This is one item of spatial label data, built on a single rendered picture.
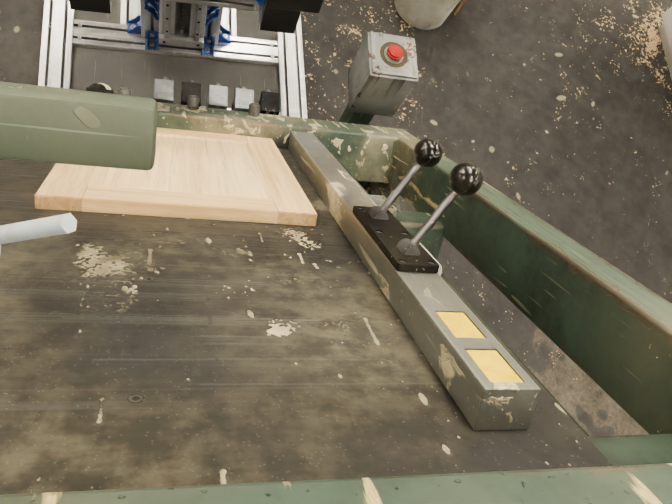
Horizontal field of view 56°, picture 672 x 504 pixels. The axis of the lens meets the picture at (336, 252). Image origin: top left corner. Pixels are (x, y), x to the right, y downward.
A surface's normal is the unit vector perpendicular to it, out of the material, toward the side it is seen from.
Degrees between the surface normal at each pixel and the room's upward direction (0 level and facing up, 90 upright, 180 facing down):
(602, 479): 50
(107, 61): 0
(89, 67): 0
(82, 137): 40
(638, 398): 90
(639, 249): 0
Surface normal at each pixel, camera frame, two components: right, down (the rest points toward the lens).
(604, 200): 0.27, -0.29
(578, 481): 0.15, -0.92
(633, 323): -0.96, -0.05
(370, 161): 0.22, 0.39
